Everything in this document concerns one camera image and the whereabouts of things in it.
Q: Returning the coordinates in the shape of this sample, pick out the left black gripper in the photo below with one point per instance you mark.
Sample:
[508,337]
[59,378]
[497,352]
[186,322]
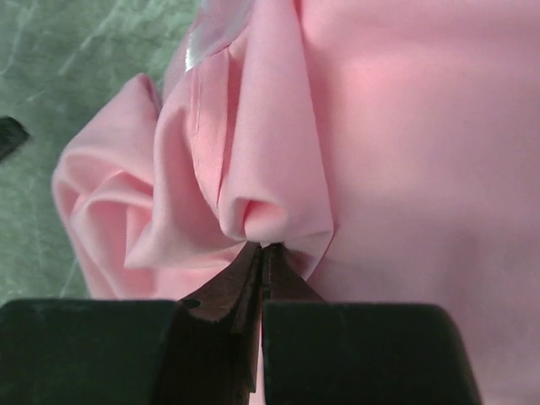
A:
[12,136]

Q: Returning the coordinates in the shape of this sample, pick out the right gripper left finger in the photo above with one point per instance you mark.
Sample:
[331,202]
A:
[201,349]

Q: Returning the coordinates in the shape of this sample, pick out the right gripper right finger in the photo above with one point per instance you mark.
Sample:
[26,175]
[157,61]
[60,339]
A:
[320,352]

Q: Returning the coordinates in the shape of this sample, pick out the pink pillowcase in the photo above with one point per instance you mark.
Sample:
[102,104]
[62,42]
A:
[391,146]

